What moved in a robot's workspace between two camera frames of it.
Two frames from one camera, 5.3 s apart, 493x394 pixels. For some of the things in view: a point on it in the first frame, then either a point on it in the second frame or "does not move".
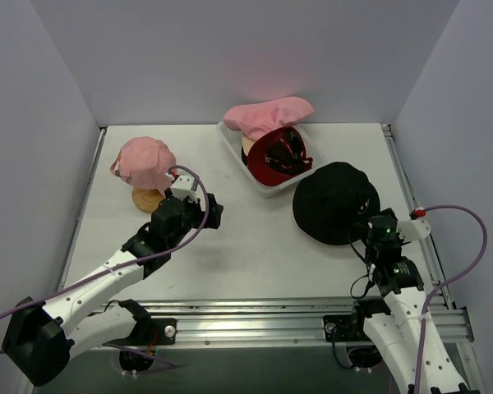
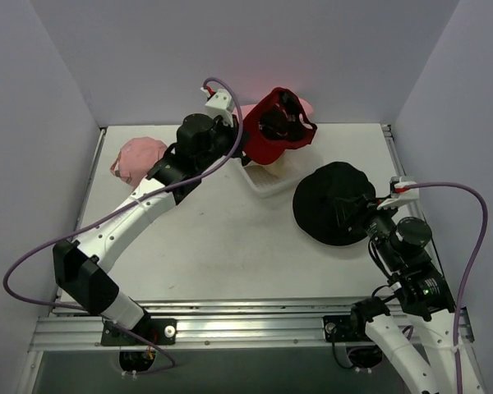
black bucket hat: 334,203 does not move
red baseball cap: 278,156 to 274,125
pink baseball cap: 144,162 does not move
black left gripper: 210,210 to 238,137
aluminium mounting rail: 274,321 does not move
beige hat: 246,144 to 292,164
